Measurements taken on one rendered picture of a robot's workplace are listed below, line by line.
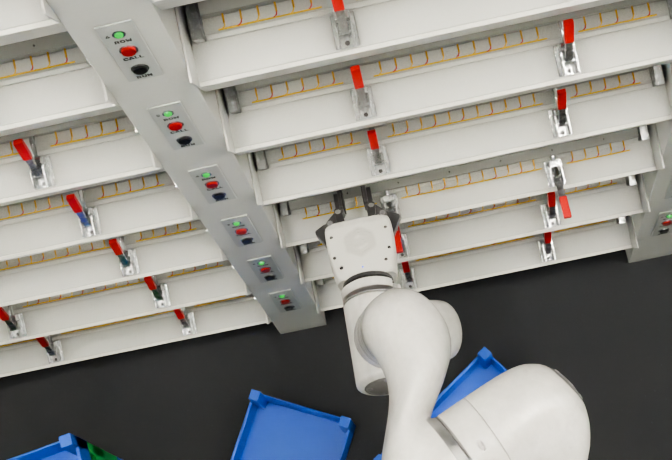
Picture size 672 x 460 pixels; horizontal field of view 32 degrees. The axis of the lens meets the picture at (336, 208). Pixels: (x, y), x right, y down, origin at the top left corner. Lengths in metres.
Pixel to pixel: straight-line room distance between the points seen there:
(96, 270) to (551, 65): 0.83
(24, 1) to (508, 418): 0.65
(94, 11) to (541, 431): 0.63
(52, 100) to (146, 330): 0.98
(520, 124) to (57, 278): 0.79
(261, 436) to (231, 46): 1.12
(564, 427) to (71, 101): 0.67
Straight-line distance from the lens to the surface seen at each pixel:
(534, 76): 1.55
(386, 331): 1.30
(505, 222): 2.08
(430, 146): 1.72
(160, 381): 2.41
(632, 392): 2.32
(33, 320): 2.19
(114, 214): 1.77
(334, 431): 2.31
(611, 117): 1.74
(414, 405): 1.26
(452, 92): 1.54
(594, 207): 2.10
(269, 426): 2.33
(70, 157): 1.60
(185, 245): 1.93
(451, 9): 1.37
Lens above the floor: 2.26
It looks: 68 degrees down
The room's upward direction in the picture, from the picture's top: 21 degrees counter-clockwise
